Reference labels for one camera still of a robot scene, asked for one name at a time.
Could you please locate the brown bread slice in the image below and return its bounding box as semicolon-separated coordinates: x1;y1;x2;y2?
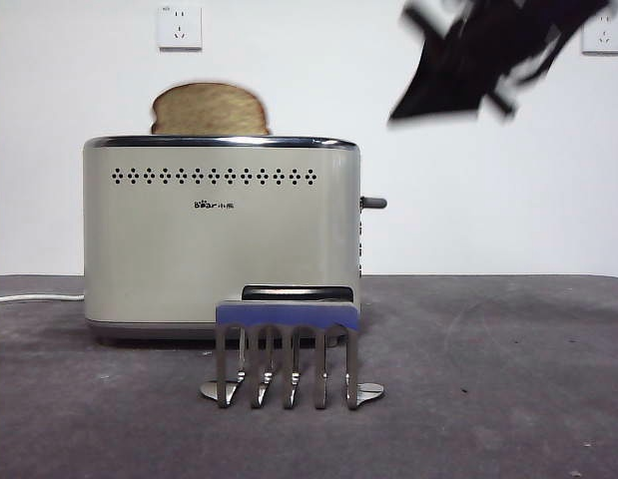
149;82;275;137

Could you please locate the steel toast rack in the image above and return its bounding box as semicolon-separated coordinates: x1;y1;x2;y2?
199;298;386;412

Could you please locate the cream Bear toaster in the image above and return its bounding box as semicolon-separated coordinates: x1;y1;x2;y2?
82;134;364;344

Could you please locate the white wall socket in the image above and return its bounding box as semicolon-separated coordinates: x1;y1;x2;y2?
157;5;204;52
581;13;618;56

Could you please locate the white power cable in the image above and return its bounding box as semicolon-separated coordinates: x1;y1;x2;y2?
0;293;85;306

